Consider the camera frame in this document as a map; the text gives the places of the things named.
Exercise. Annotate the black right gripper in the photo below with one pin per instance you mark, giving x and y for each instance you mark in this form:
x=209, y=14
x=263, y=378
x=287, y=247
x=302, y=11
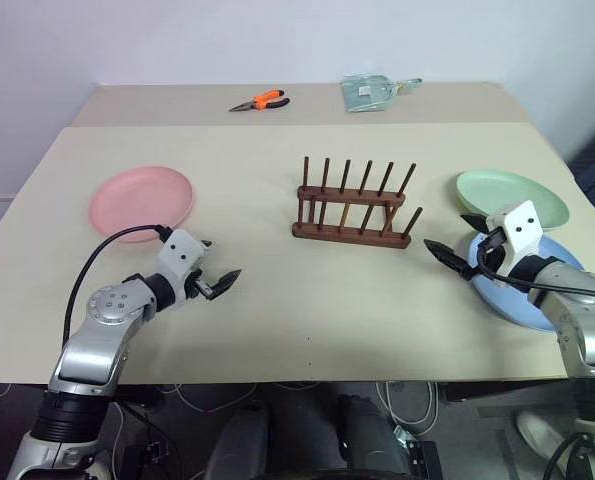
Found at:
x=491, y=252

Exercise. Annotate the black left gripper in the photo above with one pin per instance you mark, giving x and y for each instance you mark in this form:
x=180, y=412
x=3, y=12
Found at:
x=197, y=280

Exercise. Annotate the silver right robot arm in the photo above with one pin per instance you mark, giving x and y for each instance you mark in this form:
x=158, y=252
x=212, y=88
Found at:
x=587, y=325

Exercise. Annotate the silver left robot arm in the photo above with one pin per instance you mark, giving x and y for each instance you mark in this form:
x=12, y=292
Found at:
x=97, y=345

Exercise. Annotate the wooden dish rack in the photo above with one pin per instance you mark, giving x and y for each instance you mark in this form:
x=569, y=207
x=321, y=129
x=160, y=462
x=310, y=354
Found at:
x=349, y=231

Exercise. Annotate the green plastic plate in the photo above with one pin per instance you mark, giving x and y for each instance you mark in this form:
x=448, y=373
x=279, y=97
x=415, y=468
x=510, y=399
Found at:
x=507, y=192

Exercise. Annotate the blue plastic plate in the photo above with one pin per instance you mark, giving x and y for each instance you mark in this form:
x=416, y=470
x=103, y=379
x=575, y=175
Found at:
x=512, y=305

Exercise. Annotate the pink plastic plate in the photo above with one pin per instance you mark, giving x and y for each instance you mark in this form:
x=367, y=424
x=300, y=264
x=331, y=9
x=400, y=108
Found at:
x=139, y=200

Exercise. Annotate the clear bag with green cloth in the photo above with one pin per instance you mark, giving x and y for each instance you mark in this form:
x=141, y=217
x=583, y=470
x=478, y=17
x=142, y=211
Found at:
x=368, y=92

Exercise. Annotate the dark rounded shape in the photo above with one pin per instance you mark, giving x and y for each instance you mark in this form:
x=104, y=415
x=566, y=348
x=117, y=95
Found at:
x=369, y=435
x=239, y=440

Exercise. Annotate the white shoe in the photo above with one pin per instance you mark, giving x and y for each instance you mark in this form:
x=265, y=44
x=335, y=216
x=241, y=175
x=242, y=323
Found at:
x=539, y=435

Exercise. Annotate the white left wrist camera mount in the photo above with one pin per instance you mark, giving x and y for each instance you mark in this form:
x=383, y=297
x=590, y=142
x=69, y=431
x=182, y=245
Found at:
x=177, y=252

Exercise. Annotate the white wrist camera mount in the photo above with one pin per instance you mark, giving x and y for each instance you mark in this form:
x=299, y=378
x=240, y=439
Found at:
x=177, y=252
x=519, y=230

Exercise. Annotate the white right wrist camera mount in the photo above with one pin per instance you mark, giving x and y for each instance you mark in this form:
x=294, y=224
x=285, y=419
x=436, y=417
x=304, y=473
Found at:
x=519, y=230

